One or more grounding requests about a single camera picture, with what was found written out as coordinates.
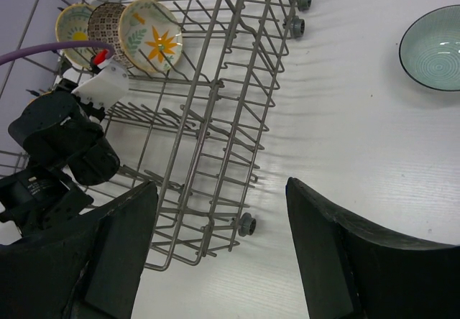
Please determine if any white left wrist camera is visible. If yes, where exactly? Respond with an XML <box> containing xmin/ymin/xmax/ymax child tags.
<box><xmin>72</xmin><ymin>50</ymin><xmax>129</xmax><ymax>110</ymax></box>

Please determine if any grey wire dish rack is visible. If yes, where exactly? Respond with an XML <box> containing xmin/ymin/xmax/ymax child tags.
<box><xmin>1</xmin><ymin>0</ymin><xmax>311</xmax><ymax>272</ymax></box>

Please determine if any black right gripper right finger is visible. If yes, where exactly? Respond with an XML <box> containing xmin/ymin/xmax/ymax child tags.
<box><xmin>285</xmin><ymin>177</ymin><xmax>459</xmax><ymax>318</ymax></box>

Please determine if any red patterned bowl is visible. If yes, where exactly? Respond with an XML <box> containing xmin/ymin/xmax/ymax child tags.
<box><xmin>88</xmin><ymin>2</ymin><xmax>134</xmax><ymax>69</ymax></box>

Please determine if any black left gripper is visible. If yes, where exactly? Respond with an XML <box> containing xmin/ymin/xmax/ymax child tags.
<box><xmin>8</xmin><ymin>80</ymin><xmax>120</xmax><ymax>185</ymax></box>

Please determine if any blue yellow sun bowl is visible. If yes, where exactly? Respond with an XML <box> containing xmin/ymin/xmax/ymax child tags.
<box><xmin>55</xmin><ymin>4</ymin><xmax>95</xmax><ymax>68</ymax></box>

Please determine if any leaf flower pattern bowl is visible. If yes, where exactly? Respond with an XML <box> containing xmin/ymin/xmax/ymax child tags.
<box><xmin>119</xmin><ymin>0</ymin><xmax>183</xmax><ymax>73</ymax></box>

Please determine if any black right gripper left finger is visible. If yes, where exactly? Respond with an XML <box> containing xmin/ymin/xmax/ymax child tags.
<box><xmin>1</xmin><ymin>182</ymin><xmax>158</xmax><ymax>318</ymax></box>

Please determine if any teal green bowl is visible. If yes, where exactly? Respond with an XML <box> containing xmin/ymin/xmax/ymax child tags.
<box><xmin>398</xmin><ymin>4</ymin><xmax>459</xmax><ymax>93</ymax></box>

